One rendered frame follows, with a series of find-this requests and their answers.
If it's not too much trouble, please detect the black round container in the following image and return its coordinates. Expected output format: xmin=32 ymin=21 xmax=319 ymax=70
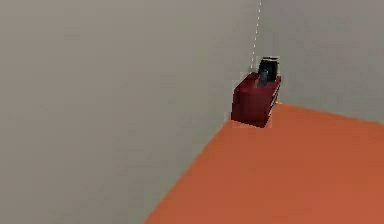
xmin=257 ymin=56 xmax=280 ymax=83

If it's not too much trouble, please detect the dark red chest of drawers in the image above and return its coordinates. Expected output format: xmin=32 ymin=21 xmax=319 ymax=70
xmin=230 ymin=72 xmax=282 ymax=129

